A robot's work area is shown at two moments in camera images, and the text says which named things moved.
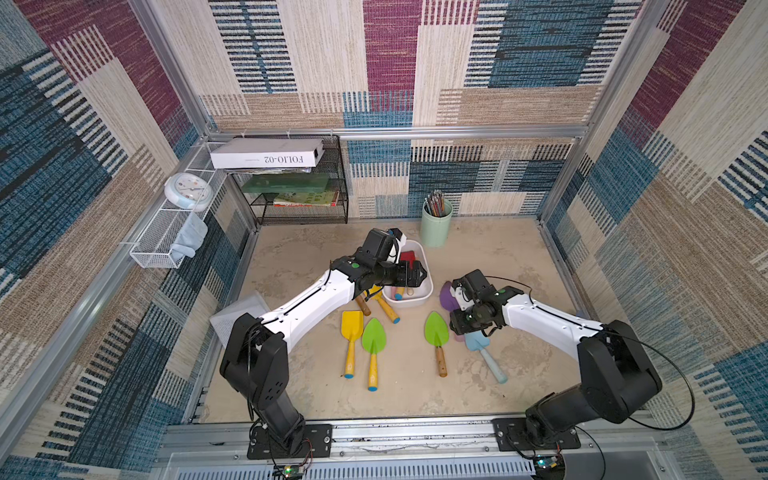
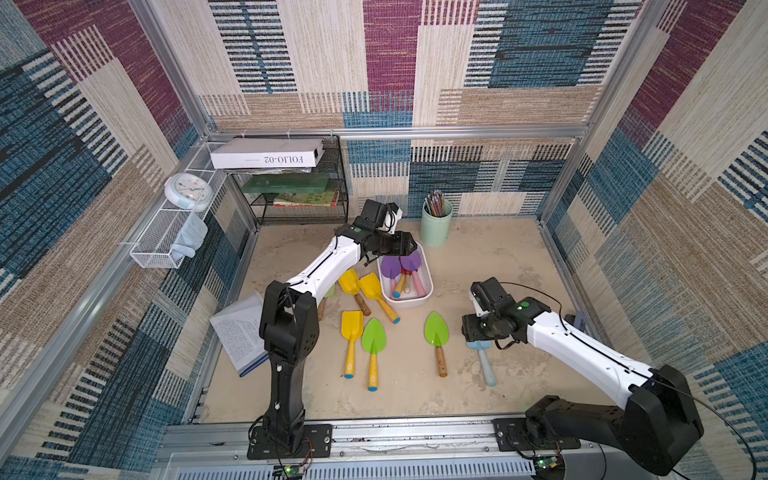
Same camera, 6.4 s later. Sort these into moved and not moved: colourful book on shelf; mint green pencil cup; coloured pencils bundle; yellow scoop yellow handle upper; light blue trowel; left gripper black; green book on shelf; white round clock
Moved: light blue trowel; left gripper black
Not moved: white round clock; colourful book on shelf; green book on shelf; coloured pencils bundle; yellow scoop yellow handle upper; mint green pencil cup
